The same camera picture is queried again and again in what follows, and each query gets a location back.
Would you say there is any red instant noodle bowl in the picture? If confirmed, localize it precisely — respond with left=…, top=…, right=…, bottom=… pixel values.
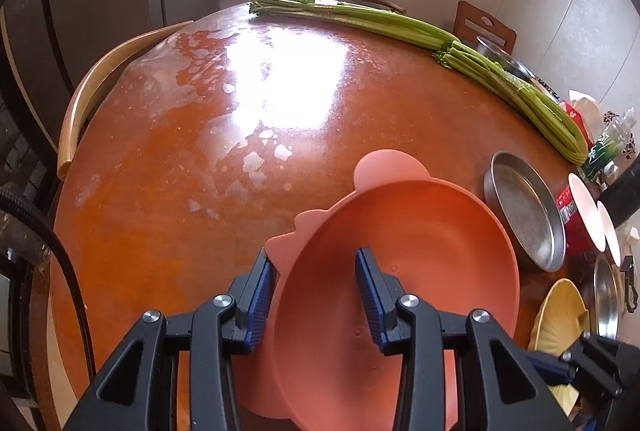
left=555, top=173, right=606, bottom=258

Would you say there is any far celery bunch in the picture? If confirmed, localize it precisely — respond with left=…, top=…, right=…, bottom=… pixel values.
left=250, top=0, right=461, bottom=51

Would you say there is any pink silicone plate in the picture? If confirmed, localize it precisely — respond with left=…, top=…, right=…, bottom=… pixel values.
left=232, top=148, right=522, bottom=431

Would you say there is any shallow steel pan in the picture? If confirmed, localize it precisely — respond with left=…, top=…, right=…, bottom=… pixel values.
left=483, top=151, right=566, bottom=273

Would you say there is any large steel bowl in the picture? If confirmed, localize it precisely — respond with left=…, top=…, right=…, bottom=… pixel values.
left=580, top=255, right=620, bottom=339

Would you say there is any celery bunch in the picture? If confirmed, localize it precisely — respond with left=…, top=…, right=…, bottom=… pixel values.
left=434, top=41, right=588, bottom=166
left=250, top=0, right=461, bottom=51

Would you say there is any green liquid plastic bottle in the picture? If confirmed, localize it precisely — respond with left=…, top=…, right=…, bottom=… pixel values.
left=580, top=107, right=637, bottom=181

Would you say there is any black cable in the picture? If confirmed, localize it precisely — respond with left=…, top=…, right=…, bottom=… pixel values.
left=0, top=186, right=98, bottom=381

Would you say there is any curved wooden chair back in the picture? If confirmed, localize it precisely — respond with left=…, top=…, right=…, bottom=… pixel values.
left=56, top=21, right=192, bottom=181

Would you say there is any black thermos bottle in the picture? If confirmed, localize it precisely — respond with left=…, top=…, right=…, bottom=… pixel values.
left=599, top=156, right=640, bottom=227

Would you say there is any near celery bunch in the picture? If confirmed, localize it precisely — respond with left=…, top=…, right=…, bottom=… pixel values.
left=434, top=41, right=588, bottom=166

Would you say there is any red snack package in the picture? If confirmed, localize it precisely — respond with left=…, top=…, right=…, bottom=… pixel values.
left=560, top=101, right=593, bottom=148

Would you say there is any white plastic bag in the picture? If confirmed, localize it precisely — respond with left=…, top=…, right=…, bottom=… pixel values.
left=568, top=90, right=604, bottom=143

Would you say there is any far steel basin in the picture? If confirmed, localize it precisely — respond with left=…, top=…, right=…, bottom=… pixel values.
left=476, top=36, right=535, bottom=81

